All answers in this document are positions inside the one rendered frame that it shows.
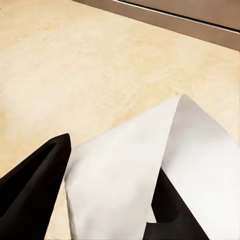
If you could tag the paper coffee filter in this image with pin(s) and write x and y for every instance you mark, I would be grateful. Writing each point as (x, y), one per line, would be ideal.
(110, 179)

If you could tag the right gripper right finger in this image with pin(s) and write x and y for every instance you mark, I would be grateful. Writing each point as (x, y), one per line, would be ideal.
(174, 220)

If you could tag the countertop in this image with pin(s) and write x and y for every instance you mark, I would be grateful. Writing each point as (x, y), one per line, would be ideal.
(66, 67)

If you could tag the fixed window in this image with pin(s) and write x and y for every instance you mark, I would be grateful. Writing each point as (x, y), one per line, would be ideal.
(213, 21)

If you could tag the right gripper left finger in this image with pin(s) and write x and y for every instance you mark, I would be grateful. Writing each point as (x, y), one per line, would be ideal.
(29, 191)

